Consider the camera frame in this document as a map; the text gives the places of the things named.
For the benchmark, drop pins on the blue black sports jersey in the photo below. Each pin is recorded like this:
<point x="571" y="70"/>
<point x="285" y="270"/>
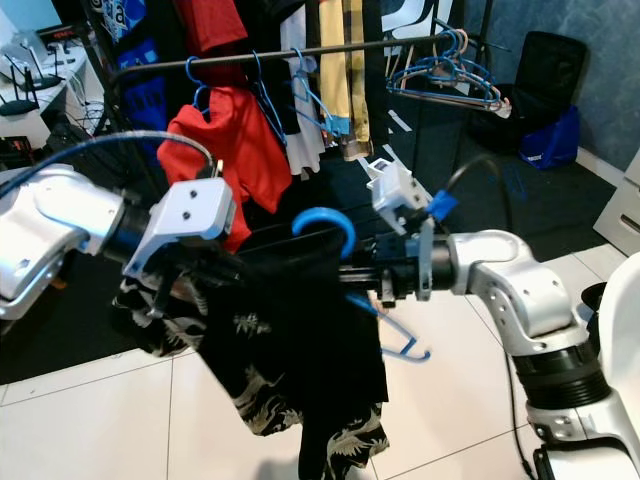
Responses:
<point x="115" y="15"/>

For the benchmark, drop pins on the blue tote bag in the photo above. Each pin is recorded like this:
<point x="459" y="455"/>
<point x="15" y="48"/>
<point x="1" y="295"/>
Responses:
<point x="550" y="145"/>

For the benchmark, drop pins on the white desk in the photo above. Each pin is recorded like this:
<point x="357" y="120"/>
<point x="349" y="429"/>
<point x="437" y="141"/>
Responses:
<point x="60" y="70"/>

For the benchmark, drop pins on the yellow plaid garment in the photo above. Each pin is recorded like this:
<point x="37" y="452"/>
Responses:
<point x="335" y="90"/>

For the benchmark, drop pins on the black wifi router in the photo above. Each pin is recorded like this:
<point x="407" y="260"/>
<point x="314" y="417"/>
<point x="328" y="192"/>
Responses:
<point x="25" y="105"/>

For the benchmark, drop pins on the red shorts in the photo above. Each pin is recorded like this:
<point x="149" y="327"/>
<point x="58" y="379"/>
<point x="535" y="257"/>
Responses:
<point x="235" y="150"/>

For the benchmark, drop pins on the red T-shirt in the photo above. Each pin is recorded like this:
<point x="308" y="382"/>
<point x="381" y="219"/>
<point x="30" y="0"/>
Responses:
<point x="210" y="30"/>

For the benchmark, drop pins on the black fabric chair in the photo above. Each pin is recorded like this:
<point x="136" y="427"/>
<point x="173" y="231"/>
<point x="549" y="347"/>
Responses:
<point x="550" y="75"/>

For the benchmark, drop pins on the blue plastic hanger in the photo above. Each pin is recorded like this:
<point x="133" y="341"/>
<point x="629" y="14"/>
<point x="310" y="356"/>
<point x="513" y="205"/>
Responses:
<point x="322" y="212"/>
<point x="338" y="125"/>
<point x="190" y="70"/>

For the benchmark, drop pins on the white plastic chair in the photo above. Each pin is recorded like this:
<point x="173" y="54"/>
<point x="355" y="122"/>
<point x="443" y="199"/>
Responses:
<point x="405" y="15"/>

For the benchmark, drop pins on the black crane print shirt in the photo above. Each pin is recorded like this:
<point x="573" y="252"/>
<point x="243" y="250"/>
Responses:
<point x="290" y="330"/>

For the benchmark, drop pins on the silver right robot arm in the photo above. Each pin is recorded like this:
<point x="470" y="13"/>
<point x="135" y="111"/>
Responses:
<point x="530" y="290"/>

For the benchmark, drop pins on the white chair wooden legs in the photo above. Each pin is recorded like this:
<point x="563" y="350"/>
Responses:
<point x="620" y="380"/>

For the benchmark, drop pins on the white hanging garment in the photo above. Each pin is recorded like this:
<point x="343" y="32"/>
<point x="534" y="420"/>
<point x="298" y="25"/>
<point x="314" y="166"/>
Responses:
<point x="300" y="150"/>

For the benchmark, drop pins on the white drawer cabinet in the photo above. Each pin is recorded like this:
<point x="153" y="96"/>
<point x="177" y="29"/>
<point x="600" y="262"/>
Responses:
<point x="620" y="205"/>

